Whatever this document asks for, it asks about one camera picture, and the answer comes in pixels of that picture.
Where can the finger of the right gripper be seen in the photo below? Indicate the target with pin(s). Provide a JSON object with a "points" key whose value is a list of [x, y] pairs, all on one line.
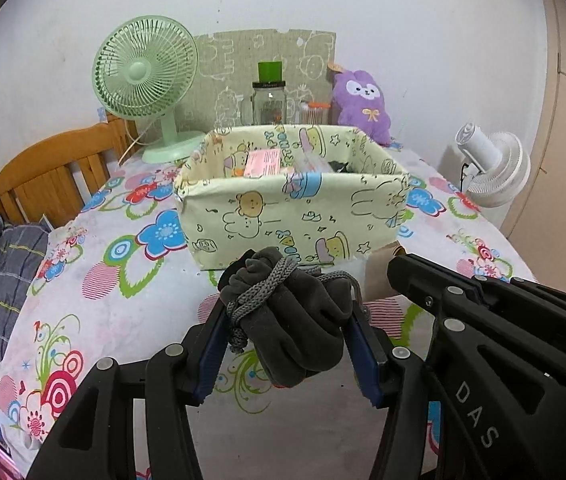
{"points": [[443, 284]]}

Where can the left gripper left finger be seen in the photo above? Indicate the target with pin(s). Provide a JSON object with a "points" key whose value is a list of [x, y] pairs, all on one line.
{"points": [[93, 437]]}

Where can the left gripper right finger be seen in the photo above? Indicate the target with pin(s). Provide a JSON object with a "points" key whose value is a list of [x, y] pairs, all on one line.
{"points": [[393, 379]]}

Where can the grey drawstring pouch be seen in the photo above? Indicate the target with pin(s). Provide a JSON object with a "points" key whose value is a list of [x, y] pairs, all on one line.
{"points": [[293, 316]]}

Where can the pink tissue packet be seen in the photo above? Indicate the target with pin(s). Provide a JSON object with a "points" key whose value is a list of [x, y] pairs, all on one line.
{"points": [[261, 163]]}

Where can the black plastic bag bundle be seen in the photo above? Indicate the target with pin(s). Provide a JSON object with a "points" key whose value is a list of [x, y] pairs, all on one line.
{"points": [[344, 167]]}

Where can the clear plastic pencil case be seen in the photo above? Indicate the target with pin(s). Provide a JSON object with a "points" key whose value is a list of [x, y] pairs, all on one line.
{"points": [[310, 163]]}

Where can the white beige rolled sock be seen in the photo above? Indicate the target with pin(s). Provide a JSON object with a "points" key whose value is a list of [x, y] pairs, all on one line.
{"points": [[376, 285]]}

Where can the white standing fan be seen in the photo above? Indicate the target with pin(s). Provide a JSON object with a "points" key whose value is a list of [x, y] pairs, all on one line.
{"points": [[502, 165]]}

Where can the yellow cartoon fabric bin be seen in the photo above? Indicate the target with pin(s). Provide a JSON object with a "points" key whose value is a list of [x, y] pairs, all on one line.
{"points": [[314, 218]]}

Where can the floral tablecloth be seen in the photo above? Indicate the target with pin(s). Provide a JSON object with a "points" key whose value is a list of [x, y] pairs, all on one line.
{"points": [[118, 281]]}

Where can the purple plush bunny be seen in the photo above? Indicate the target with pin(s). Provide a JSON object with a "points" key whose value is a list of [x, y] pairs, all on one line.
{"points": [[361, 104]]}

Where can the cotton swab jar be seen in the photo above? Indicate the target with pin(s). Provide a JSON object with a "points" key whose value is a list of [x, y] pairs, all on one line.
{"points": [[314, 113]]}

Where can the glass mason jar mug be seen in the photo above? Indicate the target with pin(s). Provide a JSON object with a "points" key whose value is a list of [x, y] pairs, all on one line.
{"points": [[267, 104]]}

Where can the wooden bed headboard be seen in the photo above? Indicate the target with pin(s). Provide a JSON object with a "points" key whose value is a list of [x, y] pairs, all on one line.
{"points": [[39, 182]]}

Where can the green plastic cup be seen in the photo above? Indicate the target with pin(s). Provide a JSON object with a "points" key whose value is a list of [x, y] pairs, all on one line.
{"points": [[270, 72]]}

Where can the green desk fan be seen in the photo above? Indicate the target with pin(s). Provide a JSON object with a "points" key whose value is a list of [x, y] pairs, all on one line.
{"points": [[141, 71]]}

